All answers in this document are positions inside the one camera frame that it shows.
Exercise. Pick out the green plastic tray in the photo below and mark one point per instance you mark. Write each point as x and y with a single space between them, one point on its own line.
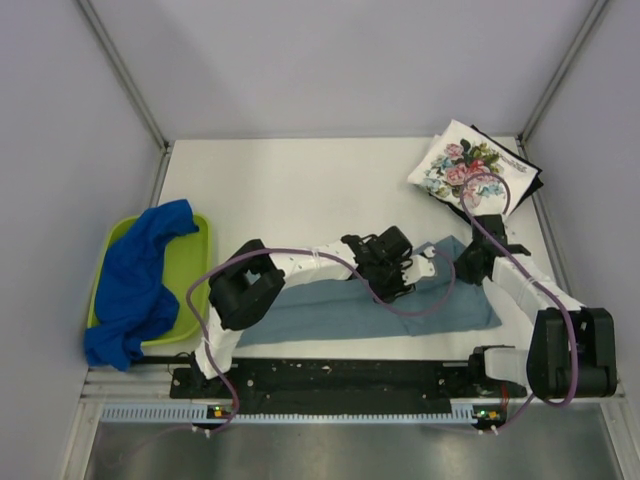
186 259

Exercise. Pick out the royal blue t shirt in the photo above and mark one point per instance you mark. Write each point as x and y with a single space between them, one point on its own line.
132 305

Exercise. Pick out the aluminium frame post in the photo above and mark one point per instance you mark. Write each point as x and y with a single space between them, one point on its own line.
120 71
588 27

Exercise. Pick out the grey-blue t shirt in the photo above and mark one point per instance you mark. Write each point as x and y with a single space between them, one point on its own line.
344 310

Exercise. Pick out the left aluminium frame post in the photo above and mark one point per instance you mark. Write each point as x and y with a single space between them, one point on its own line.
120 71

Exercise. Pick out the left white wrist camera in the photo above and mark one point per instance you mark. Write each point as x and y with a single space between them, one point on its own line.
421 265

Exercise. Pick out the right aluminium frame post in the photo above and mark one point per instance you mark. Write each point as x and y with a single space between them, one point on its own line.
588 27

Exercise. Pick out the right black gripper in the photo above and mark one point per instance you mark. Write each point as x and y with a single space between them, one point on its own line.
463 272

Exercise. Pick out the white floral folded t shirt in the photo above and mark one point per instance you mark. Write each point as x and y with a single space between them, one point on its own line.
470 165

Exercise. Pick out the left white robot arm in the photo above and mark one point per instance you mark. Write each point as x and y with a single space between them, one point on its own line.
246 287

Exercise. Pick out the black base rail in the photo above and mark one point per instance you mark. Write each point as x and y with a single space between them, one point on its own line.
335 387

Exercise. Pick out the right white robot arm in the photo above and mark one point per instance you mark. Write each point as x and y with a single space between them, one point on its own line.
572 347

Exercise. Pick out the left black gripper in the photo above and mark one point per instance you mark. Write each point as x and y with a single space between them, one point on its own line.
398 288

